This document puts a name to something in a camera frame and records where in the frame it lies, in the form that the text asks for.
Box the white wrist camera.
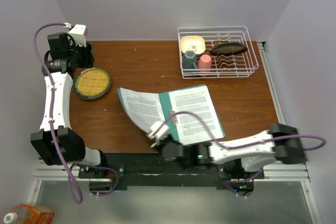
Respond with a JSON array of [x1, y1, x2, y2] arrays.
[[68, 24, 87, 47], [147, 121, 170, 144]]

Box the green file folder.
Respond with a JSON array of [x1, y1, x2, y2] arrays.
[[117, 84, 226, 146]]

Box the printed white paper sheet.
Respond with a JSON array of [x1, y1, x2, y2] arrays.
[[118, 88, 164, 133]]

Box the pink cup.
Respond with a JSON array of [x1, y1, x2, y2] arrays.
[[197, 54, 212, 77]]

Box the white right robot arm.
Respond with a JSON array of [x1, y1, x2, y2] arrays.
[[152, 123, 307, 178]]

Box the orange drink bottle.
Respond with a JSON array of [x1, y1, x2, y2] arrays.
[[3, 204, 55, 224]]

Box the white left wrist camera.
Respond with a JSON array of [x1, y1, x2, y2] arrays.
[[68, 24, 87, 47]]

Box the dark brown oval plate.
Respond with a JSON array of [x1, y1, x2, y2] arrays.
[[209, 42, 248, 56]]

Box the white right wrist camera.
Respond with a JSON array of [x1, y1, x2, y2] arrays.
[[147, 121, 170, 144]]

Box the printed paper stack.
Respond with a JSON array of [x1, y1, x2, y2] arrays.
[[169, 85, 225, 145]]

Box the round woven yellow coaster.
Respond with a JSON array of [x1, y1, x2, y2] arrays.
[[73, 68, 112, 100]]

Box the grey-blue mug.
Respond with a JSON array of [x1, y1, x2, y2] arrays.
[[182, 50, 197, 70]]

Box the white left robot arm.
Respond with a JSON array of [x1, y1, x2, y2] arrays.
[[30, 29, 109, 178]]

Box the white wire dish rack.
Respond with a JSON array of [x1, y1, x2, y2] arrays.
[[177, 26, 259, 79]]

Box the cream square bowl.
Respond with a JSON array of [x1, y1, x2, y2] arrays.
[[180, 35, 206, 55]]

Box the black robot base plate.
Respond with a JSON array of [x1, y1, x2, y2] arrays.
[[79, 153, 264, 196]]

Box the metal folder clip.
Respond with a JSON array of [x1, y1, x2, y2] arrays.
[[169, 109, 178, 125]]

